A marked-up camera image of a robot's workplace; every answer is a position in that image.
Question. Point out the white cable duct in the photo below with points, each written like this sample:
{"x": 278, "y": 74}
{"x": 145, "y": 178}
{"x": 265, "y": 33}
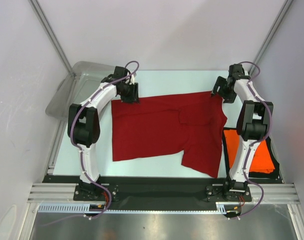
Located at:
{"x": 87, "y": 208}

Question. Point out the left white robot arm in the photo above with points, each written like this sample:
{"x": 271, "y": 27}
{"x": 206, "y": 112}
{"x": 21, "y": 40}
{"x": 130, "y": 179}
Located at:
{"x": 84, "y": 128}

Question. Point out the clear plastic bin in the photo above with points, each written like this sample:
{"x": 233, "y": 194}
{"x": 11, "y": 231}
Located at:
{"x": 66, "y": 91}

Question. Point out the orange folded t shirt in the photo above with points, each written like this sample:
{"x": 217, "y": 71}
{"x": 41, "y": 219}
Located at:
{"x": 262, "y": 161}

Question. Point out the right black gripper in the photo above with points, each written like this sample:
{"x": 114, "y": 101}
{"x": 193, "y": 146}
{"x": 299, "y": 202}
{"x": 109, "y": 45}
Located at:
{"x": 221, "y": 90}

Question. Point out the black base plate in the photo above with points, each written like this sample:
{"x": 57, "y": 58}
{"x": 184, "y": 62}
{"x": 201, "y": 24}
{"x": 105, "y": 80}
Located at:
{"x": 167, "y": 194}

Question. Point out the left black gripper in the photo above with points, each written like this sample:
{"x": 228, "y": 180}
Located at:
{"x": 134, "y": 97}

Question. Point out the red t shirt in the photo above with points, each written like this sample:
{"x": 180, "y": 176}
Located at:
{"x": 191, "y": 123}

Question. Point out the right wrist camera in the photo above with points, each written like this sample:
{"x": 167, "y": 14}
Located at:
{"x": 237, "y": 71}

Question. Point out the aluminium frame rail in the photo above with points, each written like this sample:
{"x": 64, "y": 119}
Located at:
{"x": 273, "y": 193}

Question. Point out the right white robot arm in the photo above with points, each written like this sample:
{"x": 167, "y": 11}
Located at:
{"x": 253, "y": 126}

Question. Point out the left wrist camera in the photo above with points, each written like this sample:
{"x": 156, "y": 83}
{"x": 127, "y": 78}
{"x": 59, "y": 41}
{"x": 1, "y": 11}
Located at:
{"x": 123, "y": 74}

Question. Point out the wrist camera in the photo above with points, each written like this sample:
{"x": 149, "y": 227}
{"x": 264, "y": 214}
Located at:
{"x": 123, "y": 74}
{"x": 237, "y": 71}

